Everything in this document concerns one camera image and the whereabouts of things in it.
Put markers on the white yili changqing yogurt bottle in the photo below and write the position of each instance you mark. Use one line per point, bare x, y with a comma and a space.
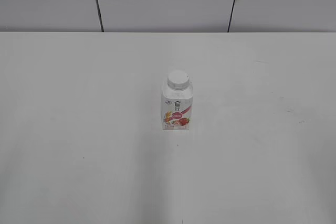
176, 106

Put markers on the white ribbed bottle cap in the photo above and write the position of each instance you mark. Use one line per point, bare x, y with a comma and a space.
178, 80

